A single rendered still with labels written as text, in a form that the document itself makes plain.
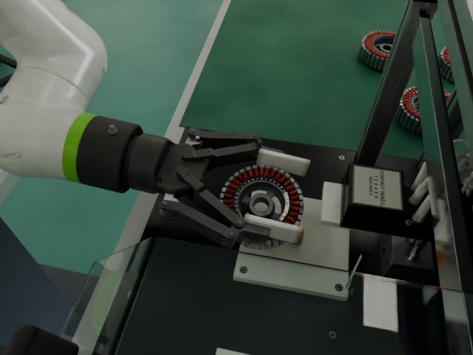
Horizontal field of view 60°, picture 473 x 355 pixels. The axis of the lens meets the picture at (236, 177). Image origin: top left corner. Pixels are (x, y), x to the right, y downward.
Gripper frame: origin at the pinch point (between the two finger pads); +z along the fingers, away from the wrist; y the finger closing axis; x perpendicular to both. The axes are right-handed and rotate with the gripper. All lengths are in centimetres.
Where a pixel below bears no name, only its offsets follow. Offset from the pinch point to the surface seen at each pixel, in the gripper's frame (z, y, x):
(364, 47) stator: 12, -48, -6
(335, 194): 5.4, 0.1, 2.7
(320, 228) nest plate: 6.3, -1.1, -7.2
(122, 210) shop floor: -49, -46, -93
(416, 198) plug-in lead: 13.4, 1.5, 6.9
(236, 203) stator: -6.2, 1.2, -2.5
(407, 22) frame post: 8.7, -16.1, 17.4
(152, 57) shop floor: -69, -142, -95
